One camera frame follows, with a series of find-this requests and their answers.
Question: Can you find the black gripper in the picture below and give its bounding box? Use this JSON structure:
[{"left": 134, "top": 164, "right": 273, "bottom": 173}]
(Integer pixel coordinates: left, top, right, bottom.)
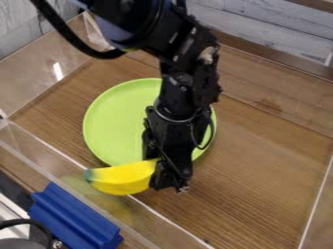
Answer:
[{"left": 142, "top": 105, "right": 214, "bottom": 194}]

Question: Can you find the yellow toy banana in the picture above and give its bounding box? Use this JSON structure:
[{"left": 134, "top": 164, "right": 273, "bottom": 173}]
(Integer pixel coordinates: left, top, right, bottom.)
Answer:
[{"left": 83, "top": 160, "right": 158, "bottom": 196}]

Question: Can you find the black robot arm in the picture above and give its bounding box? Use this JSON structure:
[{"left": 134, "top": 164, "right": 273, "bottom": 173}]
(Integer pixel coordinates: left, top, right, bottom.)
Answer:
[{"left": 78, "top": 0, "right": 221, "bottom": 196}]

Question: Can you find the green round plate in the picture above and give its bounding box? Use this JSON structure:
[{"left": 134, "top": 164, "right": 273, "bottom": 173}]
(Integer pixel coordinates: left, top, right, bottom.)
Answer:
[{"left": 82, "top": 77, "right": 217, "bottom": 167}]

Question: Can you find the blue plastic clamp block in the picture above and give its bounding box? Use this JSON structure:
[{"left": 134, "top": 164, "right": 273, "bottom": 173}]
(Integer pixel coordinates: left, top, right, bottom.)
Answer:
[{"left": 29, "top": 182, "right": 124, "bottom": 249}]

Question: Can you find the clear acrylic front wall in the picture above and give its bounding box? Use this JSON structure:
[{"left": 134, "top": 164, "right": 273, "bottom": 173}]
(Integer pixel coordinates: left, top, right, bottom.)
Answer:
[{"left": 0, "top": 119, "right": 214, "bottom": 249}]

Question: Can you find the black cable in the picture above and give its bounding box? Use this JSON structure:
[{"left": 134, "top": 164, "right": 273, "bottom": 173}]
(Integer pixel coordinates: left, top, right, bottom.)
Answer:
[{"left": 30, "top": 0, "right": 129, "bottom": 60}]

